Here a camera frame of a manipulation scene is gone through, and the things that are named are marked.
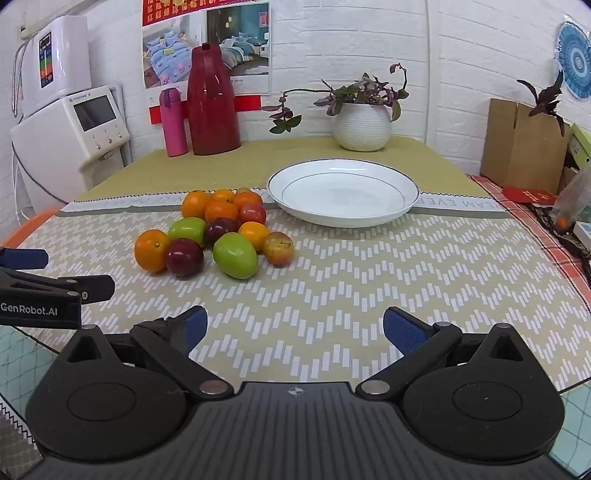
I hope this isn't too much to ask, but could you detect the red apple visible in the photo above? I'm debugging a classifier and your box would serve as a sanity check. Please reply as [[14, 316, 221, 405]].
[[239, 202, 267, 226]]

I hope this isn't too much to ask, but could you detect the dark red plum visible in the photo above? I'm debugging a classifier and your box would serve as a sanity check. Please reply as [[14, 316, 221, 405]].
[[165, 238, 205, 278], [204, 218, 241, 247]]

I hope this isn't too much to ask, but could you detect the white appliance with screen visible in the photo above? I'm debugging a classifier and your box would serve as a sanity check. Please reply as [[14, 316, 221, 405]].
[[10, 83, 132, 217]]

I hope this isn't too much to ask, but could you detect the red yellow peach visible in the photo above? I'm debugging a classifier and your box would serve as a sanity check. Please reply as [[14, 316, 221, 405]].
[[262, 232, 295, 267]]

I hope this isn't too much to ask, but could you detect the grey cable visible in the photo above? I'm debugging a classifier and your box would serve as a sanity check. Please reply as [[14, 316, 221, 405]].
[[11, 138, 70, 208]]

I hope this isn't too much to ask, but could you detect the teal quilted cloth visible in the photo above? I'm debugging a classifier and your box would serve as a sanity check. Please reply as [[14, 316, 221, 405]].
[[0, 323, 591, 478]]

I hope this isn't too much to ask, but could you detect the wall poster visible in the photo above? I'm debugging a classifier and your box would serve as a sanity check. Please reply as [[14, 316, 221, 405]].
[[141, 0, 271, 125]]

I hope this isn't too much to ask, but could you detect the clear plastic bag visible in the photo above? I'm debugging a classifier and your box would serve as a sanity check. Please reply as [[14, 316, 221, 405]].
[[551, 161, 591, 232]]

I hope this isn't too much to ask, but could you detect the dark purple plant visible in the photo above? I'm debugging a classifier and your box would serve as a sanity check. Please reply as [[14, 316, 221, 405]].
[[517, 69, 567, 137]]

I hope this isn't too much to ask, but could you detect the white wall conduit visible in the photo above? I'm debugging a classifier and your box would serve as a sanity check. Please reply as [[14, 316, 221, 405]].
[[423, 0, 434, 145]]

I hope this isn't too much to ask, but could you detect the large orange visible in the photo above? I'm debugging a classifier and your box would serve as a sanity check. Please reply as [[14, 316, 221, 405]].
[[134, 229, 171, 274]]

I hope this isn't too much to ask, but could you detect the white plate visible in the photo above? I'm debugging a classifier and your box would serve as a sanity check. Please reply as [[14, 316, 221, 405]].
[[267, 159, 421, 228]]

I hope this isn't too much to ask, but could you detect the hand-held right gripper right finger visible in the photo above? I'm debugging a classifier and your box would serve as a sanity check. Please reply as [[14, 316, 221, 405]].
[[355, 306, 549, 400]]

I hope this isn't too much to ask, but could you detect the red thermos jug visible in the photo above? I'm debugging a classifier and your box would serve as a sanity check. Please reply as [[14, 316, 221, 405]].
[[187, 42, 242, 156]]

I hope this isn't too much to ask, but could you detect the orange with green stem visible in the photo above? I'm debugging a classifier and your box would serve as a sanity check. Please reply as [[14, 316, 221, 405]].
[[181, 191, 212, 219]]

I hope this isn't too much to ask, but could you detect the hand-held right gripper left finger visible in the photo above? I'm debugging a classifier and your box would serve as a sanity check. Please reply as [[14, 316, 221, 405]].
[[53, 305, 234, 400]]

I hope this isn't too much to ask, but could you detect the blue round wall decoration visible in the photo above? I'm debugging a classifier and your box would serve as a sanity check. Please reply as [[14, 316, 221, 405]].
[[551, 16, 591, 100]]

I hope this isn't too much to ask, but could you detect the pink bottle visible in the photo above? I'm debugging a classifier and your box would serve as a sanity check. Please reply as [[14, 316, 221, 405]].
[[159, 88, 189, 158]]

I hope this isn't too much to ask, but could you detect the red plaid cloth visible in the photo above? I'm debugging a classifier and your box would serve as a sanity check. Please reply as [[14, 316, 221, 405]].
[[466, 174, 591, 305]]

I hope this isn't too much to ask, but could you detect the red envelope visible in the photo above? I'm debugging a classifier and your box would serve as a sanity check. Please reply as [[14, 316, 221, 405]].
[[502, 186, 557, 206]]

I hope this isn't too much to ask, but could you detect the small yellow orange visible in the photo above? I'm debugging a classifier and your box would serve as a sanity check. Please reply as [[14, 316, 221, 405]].
[[238, 222, 271, 254]]

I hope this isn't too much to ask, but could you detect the green box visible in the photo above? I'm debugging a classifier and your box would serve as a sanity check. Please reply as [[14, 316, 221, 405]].
[[566, 124, 591, 168]]

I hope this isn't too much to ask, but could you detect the white wall water purifier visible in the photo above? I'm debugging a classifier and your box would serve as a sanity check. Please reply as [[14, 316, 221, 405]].
[[21, 15, 92, 118]]

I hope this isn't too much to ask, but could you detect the purple plant in white pot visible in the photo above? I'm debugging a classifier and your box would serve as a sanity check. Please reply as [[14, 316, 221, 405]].
[[261, 63, 410, 152]]

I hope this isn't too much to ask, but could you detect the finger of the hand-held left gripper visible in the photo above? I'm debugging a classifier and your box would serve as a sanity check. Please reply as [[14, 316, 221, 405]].
[[0, 248, 49, 269], [0, 269, 115, 303]]

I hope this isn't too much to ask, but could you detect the chevron patterned tablecloth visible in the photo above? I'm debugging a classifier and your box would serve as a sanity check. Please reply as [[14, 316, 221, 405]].
[[9, 136, 591, 402]]

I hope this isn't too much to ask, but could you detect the cardboard box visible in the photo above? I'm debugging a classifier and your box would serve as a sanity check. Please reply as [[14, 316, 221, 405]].
[[480, 98, 573, 195]]

